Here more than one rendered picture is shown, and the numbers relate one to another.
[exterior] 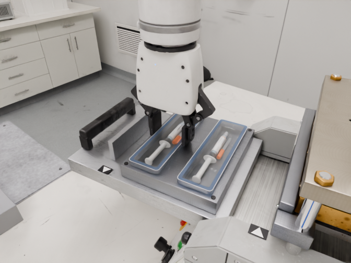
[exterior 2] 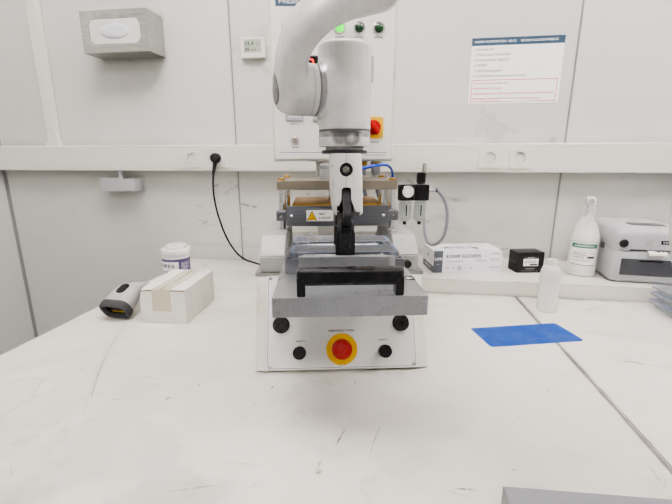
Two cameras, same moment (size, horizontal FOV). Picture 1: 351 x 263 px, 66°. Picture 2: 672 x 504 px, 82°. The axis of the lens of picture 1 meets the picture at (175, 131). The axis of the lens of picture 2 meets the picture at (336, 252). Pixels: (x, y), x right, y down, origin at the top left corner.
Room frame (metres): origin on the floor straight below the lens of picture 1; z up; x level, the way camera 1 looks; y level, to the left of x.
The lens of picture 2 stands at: (0.74, 0.57, 1.16)
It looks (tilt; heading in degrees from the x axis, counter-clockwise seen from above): 13 degrees down; 239
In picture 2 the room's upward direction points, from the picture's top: straight up
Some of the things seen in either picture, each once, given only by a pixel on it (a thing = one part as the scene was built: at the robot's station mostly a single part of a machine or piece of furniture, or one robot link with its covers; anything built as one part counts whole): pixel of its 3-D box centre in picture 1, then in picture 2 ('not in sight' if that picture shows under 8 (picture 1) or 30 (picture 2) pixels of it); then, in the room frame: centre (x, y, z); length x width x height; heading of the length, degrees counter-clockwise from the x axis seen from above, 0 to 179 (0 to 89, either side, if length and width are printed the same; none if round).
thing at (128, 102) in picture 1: (109, 120); (350, 280); (0.46, 0.13, 0.99); 0.15 x 0.02 x 0.04; 152
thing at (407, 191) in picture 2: not in sight; (411, 198); (-0.01, -0.27, 1.05); 0.15 x 0.05 x 0.15; 152
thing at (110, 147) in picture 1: (169, 148); (343, 267); (0.39, 0.01, 0.97); 0.30 x 0.22 x 0.08; 62
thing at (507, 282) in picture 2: not in sight; (527, 276); (-0.45, -0.18, 0.77); 0.84 x 0.30 x 0.04; 141
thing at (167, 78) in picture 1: (170, 71); (344, 179); (0.39, 0.01, 1.12); 0.10 x 0.08 x 0.11; 62
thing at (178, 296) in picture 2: not in sight; (179, 294); (0.59, -0.52, 0.80); 0.19 x 0.13 x 0.09; 51
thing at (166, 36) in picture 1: (168, 29); (344, 141); (0.39, 0.01, 1.19); 0.09 x 0.08 x 0.03; 62
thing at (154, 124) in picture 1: (149, 115); (345, 237); (0.41, 0.05, 1.03); 0.03 x 0.03 x 0.07; 62
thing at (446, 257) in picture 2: not in sight; (461, 257); (-0.28, -0.31, 0.83); 0.23 x 0.12 x 0.07; 152
